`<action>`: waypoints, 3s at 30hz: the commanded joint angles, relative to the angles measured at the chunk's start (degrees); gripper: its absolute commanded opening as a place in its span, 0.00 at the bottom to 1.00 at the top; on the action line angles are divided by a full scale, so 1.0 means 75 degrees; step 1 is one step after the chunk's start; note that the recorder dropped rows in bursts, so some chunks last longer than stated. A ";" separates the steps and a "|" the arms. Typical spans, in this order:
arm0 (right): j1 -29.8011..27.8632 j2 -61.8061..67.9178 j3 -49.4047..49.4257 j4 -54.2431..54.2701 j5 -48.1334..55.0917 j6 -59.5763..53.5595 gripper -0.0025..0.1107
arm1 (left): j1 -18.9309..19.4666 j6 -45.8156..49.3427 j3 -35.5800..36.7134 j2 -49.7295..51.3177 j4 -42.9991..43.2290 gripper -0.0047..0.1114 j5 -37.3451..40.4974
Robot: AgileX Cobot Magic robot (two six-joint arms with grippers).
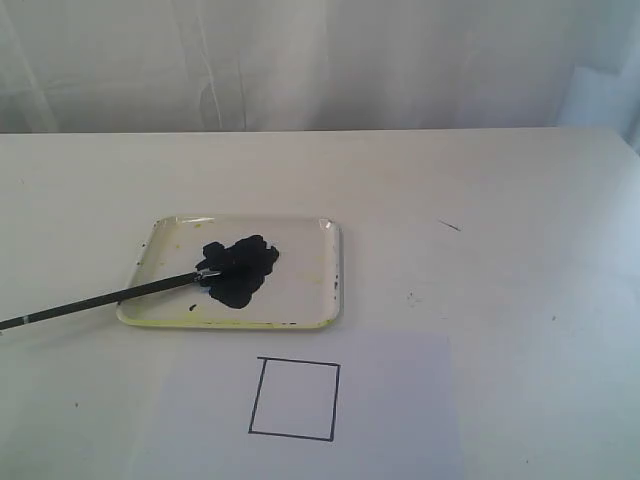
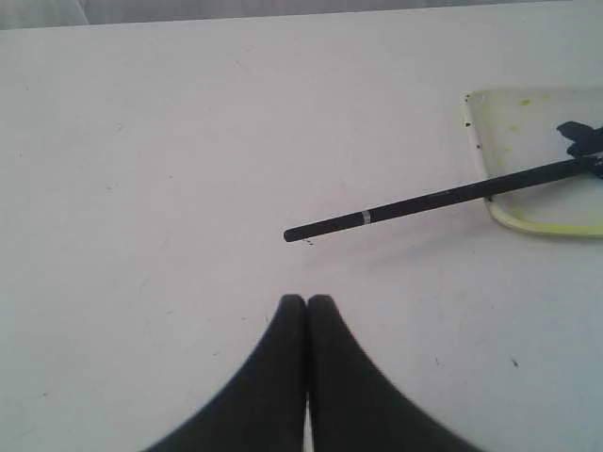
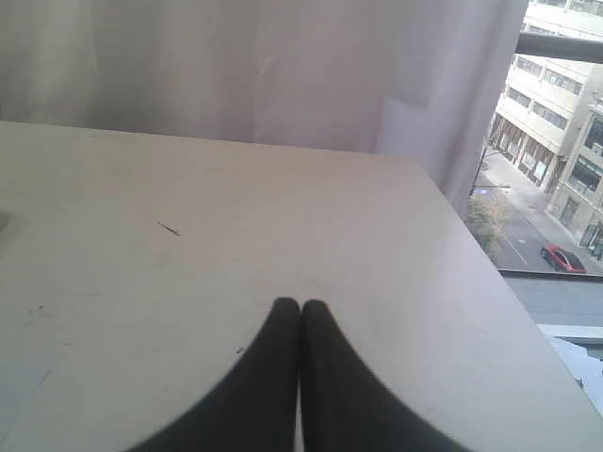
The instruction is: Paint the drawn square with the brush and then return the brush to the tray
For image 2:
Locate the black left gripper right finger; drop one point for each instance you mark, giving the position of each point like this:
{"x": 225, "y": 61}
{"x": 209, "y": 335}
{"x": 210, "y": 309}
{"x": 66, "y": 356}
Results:
{"x": 353, "y": 405}

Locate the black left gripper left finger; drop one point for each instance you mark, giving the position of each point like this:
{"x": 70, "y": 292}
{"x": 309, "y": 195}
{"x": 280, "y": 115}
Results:
{"x": 262, "y": 407}

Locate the thin black paintbrush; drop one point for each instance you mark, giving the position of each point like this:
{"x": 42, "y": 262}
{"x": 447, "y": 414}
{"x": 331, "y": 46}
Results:
{"x": 485, "y": 189}

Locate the white paint tray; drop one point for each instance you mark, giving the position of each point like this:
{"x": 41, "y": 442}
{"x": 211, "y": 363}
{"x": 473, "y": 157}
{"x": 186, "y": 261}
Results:
{"x": 511, "y": 130}

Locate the dark blue paint blob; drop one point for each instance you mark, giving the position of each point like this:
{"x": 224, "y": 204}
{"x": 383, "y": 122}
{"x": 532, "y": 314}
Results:
{"x": 585, "y": 149}

